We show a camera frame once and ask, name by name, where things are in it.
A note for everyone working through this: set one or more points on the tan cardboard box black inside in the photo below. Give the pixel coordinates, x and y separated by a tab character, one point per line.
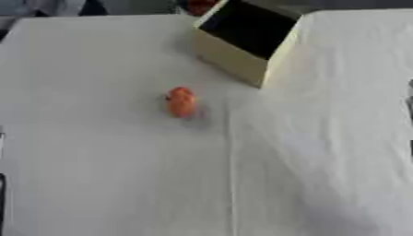
244	29

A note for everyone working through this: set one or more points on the orange toy fruit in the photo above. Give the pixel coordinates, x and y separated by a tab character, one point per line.
181	102

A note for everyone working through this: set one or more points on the red object beyond table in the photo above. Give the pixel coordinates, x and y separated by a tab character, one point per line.
198	5

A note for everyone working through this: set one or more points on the person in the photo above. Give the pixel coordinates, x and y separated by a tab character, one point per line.
48	6

